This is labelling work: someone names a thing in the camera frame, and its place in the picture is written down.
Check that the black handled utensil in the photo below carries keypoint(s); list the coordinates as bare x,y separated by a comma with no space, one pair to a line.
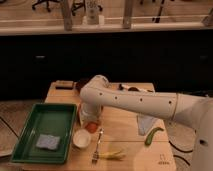
131,88

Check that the light blue cloth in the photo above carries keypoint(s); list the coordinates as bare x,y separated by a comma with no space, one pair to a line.
145,123

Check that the dark brown bowl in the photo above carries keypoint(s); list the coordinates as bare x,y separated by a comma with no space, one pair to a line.
81,83

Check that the yellow banana peel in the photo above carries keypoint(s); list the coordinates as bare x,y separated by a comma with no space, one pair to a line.
112,155

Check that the orange apple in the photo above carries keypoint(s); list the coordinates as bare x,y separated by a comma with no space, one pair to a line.
91,127

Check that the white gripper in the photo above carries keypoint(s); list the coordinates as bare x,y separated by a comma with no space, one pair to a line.
89,113

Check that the orange rimmed plate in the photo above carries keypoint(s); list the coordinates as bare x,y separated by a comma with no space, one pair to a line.
79,114

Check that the black and wood block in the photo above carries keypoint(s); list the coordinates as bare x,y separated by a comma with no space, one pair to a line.
67,85

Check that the green plastic tray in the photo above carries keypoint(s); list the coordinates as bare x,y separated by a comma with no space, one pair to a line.
45,118

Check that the silver fork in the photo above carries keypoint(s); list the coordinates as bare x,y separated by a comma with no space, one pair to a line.
95,156

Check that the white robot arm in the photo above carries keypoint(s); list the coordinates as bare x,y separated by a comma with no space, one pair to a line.
195,112

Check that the green chili pepper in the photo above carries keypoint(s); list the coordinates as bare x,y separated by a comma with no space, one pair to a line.
150,136

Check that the blue sponge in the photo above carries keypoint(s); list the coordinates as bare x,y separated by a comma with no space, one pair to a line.
49,142

